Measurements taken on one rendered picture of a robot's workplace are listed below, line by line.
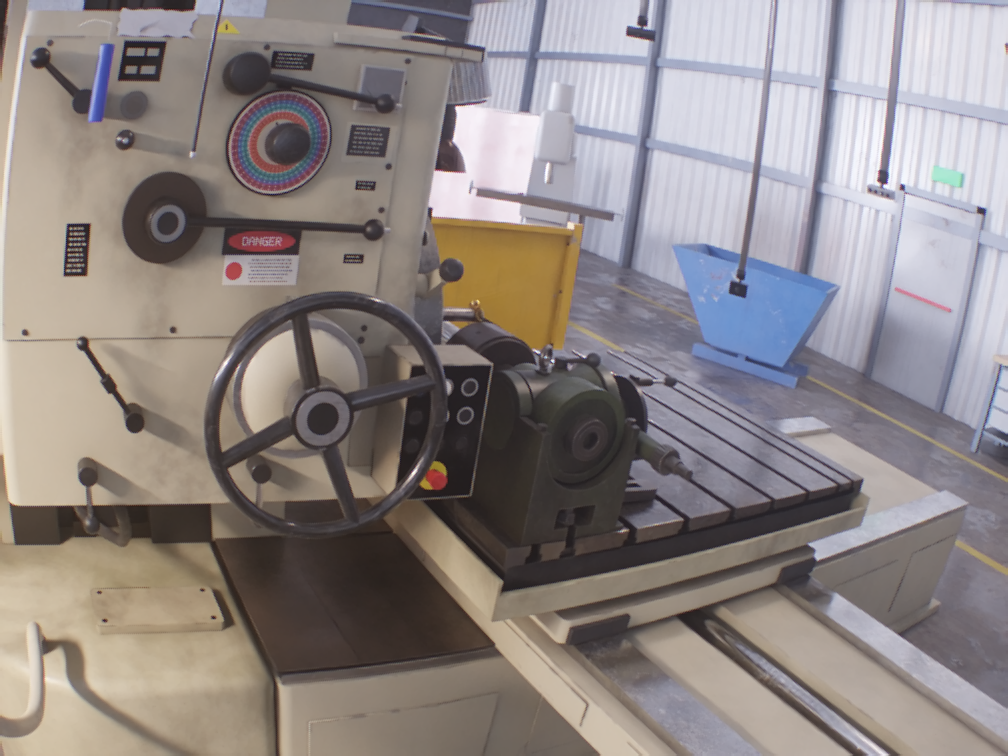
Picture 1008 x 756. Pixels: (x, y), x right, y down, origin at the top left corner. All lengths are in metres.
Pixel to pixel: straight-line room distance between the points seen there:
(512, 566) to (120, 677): 0.88
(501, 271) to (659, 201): 7.65
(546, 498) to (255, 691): 0.76
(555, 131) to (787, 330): 2.67
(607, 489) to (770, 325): 5.87
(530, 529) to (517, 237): 2.92
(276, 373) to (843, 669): 1.48
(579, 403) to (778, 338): 5.94
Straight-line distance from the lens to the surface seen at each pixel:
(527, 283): 4.50
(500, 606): 1.64
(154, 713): 1.82
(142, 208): 1.29
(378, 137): 1.39
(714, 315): 7.62
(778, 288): 7.43
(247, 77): 1.25
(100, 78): 1.22
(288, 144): 1.24
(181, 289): 1.34
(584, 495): 1.66
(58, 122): 1.29
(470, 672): 2.02
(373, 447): 1.53
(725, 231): 10.89
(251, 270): 1.36
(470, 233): 4.27
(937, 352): 8.68
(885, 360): 9.05
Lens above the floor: 1.75
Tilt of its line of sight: 17 degrees down
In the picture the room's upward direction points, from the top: 9 degrees clockwise
